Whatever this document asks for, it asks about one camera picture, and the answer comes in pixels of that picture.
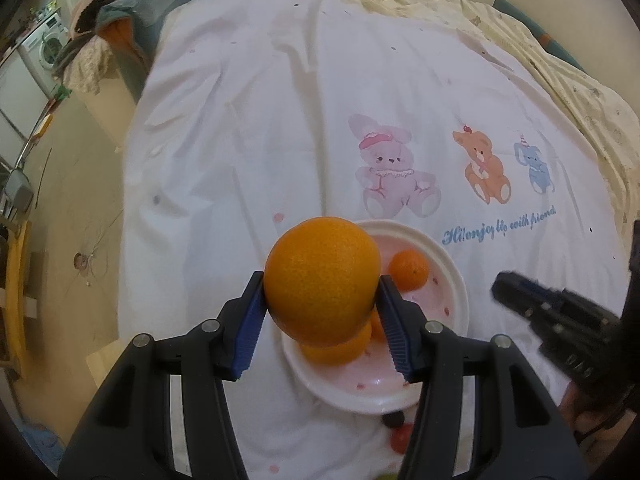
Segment yellow printed quilt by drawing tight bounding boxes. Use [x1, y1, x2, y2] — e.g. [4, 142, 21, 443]
[260, 0, 640, 241]

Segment teal pillow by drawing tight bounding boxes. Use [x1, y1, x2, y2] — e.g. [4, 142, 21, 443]
[492, 0, 586, 73]

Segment blue cloth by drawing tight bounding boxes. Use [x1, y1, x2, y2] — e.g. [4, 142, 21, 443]
[22, 424, 67, 463]

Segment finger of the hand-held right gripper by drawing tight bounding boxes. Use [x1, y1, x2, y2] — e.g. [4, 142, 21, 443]
[491, 271, 548, 322]

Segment white floor cabinet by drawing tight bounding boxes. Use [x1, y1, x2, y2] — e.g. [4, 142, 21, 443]
[0, 50, 52, 142]

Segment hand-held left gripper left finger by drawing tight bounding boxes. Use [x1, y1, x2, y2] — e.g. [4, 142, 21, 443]
[57, 271, 267, 480]

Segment metal rack with grey pad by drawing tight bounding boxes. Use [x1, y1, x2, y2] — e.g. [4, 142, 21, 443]
[0, 110, 56, 221]

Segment grey and orange cushion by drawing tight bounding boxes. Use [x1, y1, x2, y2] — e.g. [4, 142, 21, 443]
[95, 0, 177, 59]

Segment white washing machine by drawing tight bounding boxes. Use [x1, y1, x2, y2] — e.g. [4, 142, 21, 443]
[17, 10, 72, 97]

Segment large orange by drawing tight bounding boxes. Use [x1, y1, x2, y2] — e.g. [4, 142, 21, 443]
[264, 216, 382, 348]
[299, 317, 373, 367]

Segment floral cloth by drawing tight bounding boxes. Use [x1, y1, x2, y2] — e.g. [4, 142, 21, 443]
[64, 39, 119, 94]

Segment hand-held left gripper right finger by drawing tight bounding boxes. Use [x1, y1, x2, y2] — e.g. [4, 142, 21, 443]
[376, 275, 591, 480]

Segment yellow wooden shelf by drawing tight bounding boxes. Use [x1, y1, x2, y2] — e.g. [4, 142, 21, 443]
[0, 219, 39, 377]

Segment small red plum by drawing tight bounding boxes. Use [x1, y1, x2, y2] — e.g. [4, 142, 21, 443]
[390, 424, 416, 456]

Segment pink strawberry print plate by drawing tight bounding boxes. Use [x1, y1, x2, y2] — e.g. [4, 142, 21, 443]
[281, 219, 471, 415]

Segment person's right hand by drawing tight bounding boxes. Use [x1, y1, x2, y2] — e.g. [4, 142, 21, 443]
[560, 380, 627, 442]

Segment white animal print blanket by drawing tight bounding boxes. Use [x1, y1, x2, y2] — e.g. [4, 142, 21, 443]
[117, 0, 633, 480]

